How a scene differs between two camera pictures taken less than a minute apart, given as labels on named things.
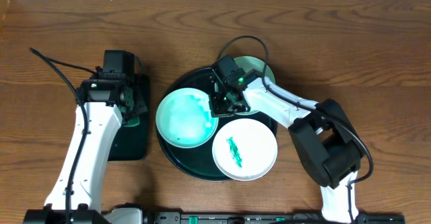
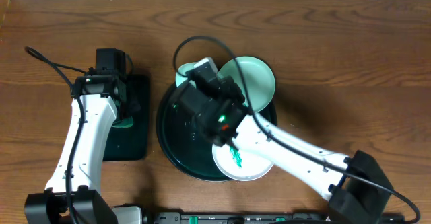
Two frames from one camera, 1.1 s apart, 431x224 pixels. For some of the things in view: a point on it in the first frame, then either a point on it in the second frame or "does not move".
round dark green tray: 199,161 does not move
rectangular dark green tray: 132,142 does not move
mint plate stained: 184,118 -> 182,69
